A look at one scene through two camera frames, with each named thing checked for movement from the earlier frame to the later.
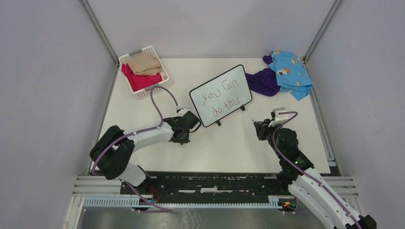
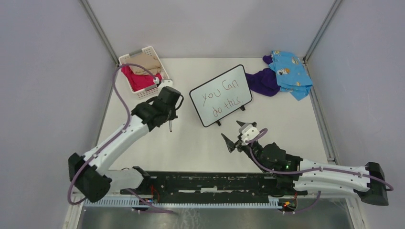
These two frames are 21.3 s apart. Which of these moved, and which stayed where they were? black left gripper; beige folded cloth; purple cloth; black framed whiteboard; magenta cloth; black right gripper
Moved: black right gripper; black left gripper
Stayed: purple cloth; black framed whiteboard; beige folded cloth; magenta cloth
